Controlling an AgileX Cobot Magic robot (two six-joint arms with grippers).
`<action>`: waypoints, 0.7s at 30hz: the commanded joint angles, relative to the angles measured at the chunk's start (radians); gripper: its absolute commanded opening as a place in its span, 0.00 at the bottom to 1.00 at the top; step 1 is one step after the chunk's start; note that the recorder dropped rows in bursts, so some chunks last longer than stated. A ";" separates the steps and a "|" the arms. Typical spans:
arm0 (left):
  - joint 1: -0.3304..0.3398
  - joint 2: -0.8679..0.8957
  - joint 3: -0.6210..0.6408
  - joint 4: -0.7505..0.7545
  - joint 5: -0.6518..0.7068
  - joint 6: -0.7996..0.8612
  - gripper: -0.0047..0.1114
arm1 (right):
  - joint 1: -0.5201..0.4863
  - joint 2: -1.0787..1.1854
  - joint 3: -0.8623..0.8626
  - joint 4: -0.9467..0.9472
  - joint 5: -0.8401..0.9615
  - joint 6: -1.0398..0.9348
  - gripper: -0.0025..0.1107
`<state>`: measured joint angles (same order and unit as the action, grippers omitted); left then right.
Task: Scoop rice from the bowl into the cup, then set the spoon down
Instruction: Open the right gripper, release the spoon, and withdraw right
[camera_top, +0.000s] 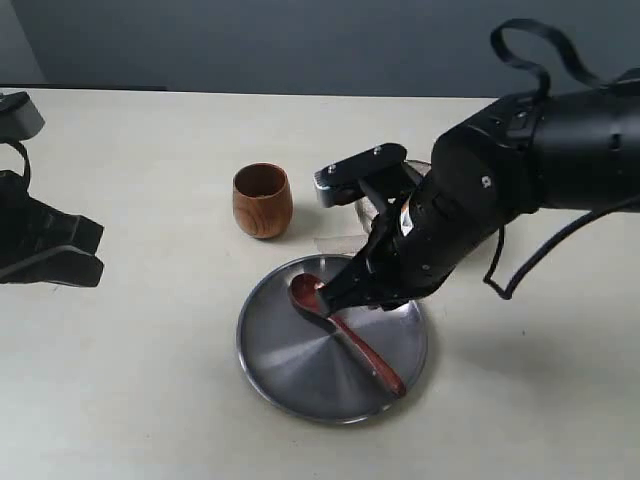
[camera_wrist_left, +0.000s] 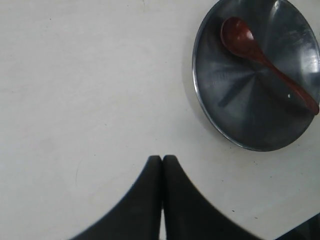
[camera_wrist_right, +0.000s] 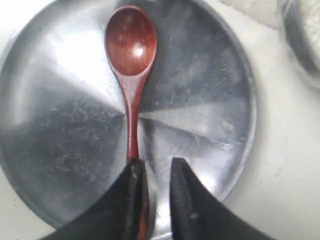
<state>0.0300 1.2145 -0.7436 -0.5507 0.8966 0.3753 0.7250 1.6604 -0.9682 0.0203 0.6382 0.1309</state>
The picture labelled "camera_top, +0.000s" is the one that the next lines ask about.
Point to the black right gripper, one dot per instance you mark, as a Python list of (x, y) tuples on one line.
[(480, 180)]

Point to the red-brown wooden spoon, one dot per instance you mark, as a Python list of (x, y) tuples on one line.
[(302, 292)]

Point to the brown wooden cup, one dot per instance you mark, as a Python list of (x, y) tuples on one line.
[(262, 201)]

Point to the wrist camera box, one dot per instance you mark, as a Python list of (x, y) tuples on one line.
[(20, 120), (379, 174)]

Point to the clear tape strip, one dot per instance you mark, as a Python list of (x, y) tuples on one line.
[(341, 245)]

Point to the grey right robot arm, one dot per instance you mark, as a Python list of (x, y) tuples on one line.
[(584, 153)]

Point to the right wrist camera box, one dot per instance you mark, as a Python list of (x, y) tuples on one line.
[(379, 174)]

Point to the round steel plate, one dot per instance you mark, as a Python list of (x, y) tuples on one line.
[(309, 372)]

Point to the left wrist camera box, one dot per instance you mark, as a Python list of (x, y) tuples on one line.
[(20, 120)]

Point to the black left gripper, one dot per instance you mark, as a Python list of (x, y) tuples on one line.
[(40, 244)]

